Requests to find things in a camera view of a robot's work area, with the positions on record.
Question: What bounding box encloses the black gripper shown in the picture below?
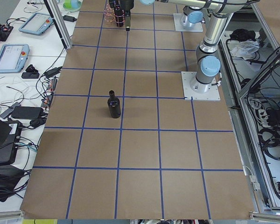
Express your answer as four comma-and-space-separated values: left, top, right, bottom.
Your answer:
120, 0, 134, 32

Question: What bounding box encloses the dark wine bottle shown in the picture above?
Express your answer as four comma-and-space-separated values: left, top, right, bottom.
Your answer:
107, 90, 121, 119
113, 0, 124, 27

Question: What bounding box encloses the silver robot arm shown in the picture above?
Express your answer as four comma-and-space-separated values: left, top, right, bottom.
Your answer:
161, 0, 247, 94
181, 6, 203, 28

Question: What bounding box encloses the dark wine bottle in basket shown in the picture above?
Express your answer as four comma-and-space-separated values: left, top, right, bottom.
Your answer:
113, 0, 124, 27

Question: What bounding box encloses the green bowl with blocks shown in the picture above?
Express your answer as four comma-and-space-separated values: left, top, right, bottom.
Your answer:
63, 0, 82, 12

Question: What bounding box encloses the far blue teach pendant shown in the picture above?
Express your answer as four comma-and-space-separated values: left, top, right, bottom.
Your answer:
19, 13, 53, 35

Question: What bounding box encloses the blue teach pendant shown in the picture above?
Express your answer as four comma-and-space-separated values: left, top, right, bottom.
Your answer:
19, 13, 53, 35
0, 44, 30, 73

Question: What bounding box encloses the near blue teach pendant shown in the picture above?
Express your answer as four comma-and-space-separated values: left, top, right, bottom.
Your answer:
0, 44, 30, 73

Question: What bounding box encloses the black power adapter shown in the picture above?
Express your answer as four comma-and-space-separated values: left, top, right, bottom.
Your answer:
11, 106, 43, 119

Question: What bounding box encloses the black laptop computer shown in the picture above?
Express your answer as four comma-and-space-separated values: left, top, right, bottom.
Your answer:
0, 120, 22, 166

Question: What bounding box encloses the copper wire wine basket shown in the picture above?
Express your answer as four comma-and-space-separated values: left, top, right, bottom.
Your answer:
104, 0, 125, 25

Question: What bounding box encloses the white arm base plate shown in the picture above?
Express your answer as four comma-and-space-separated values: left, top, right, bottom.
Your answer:
181, 71, 221, 101
173, 12, 203, 33

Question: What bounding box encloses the aluminium frame post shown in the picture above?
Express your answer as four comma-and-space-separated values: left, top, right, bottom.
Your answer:
44, 0, 73, 50

